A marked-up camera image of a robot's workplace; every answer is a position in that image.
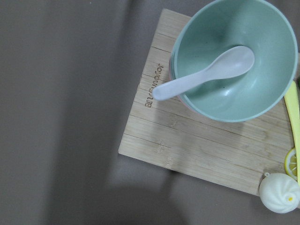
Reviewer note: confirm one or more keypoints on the white toy bun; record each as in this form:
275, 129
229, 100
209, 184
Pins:
279, 192

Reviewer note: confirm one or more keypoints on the white plastic spoon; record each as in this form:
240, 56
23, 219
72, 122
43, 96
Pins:
230, 64

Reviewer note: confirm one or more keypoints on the green bowl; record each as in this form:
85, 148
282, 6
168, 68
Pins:
220, 26

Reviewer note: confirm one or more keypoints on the bamboo cutting board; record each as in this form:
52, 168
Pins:
168, 134

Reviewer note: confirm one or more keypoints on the lemon slice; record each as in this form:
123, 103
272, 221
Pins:
290, 164

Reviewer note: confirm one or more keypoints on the yellow plastic knife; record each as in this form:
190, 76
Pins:
292, 105

